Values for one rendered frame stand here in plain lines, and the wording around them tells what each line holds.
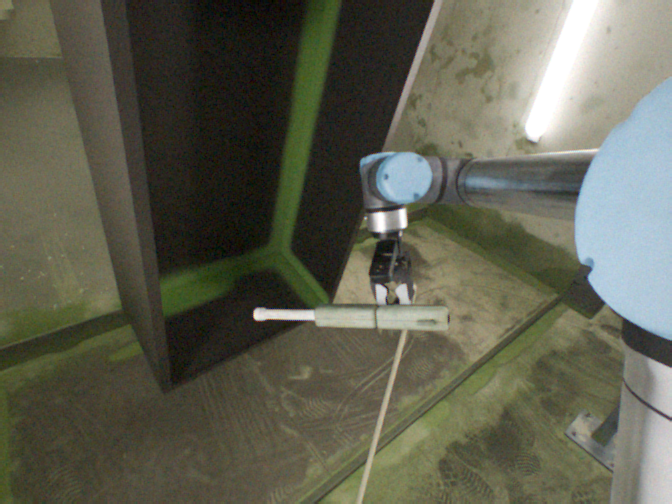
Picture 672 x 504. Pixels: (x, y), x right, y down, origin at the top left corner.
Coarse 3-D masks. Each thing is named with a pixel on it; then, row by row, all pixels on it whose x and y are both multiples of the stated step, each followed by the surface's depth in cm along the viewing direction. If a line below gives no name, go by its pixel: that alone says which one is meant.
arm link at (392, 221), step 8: (368, 216) 82; (376, 216) 80; (384, 216) 79; (392, 216) 79; (400, 216) 80; (368, 224) 83; (376, 224) 81; (384, 224) 80; (392, 224) 80; (400, 224) 80
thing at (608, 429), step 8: (616, 408) 143; (608, 416) 146; (616, 416) 144; (600, 424) 153; (608, 424) 147; (616, 424) 145; (600, 432) 150; (608, 432) 148; (616, 432) 146; (600, 440) 151; (608, 440) 149
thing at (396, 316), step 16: (320, 304) 91; (336, 304) 90; (352, 304) 88; (368, 304) 86; (400, 304) 83; (416, 304) 82; (432, 304) 81; (320, 320) 87; (336, 320) 86; (352, 320) 84; (368, 320) 83; (384, 320) 81; (400, 320) 80; (416, 320) 78; (432, 320) 77
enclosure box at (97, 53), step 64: (64, 0) 54; (128, 0) 70; (192, 0) 77; (256, 0) 84; (320, 0) 94; (384, 0) 82; (64, 64) 70; (128, 64) 46; (192, 64) 85; (256, 64) 94; (320, 64) 104; (384, 64) 87; (128, 128) 51; (192, 128) 95; (256, 128) 107; (320, 128) 111; (384, 128) 93; (128, 192) 59; (192, 192) 108; (256, 192) 124; (320, 192) 121; (128, 256) 78; (192, 256) 124; (256, 256) 146; (320, 256) 132; (192, 320) 120; (256, 320) 126
